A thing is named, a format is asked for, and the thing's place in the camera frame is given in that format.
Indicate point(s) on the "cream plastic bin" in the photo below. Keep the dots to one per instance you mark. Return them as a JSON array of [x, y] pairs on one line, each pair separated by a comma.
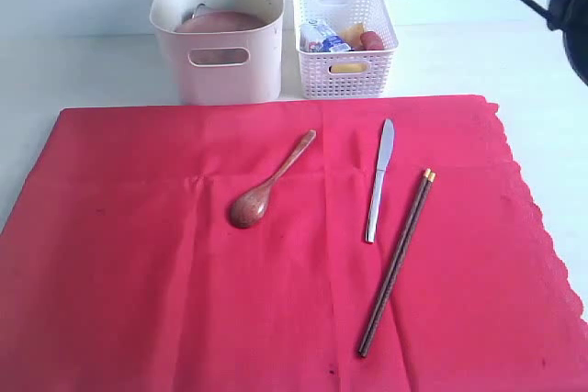
[[254, 81]]

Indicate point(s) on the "silver table knife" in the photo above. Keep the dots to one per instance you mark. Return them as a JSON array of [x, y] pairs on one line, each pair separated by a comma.
[[384, 155]]

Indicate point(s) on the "blue white milk carton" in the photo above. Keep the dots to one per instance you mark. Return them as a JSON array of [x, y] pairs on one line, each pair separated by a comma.
[[317, 36]]

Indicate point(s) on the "stainless steel cup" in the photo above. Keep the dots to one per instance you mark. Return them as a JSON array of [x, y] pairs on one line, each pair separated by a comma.
[[199, 10]]

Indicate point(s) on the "yellow orange fruit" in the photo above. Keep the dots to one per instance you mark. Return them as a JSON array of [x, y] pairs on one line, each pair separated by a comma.
[[348, 68]]

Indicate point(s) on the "dark wooden chopstick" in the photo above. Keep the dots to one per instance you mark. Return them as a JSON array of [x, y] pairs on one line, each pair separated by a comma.
[[385, 289], [415, 220]]

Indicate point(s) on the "red table cloth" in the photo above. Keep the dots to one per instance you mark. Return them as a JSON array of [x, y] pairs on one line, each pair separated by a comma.
[[121, 270]]

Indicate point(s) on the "yellow cheese wedge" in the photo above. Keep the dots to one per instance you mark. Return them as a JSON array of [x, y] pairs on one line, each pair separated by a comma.
[[352, 36]]

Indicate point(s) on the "brown wooden plate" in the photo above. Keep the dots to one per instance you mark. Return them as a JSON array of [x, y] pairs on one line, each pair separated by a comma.
[[219, 22]]

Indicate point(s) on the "white perforated plastic basket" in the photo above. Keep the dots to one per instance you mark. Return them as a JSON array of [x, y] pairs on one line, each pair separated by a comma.
[[317, 81]]

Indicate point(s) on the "red sausage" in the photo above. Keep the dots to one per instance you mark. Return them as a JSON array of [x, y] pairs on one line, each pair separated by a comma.
[[370, 40]]

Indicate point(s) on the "wooden spoon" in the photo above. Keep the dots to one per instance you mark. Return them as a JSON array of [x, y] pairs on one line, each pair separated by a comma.
[[249, 208]]

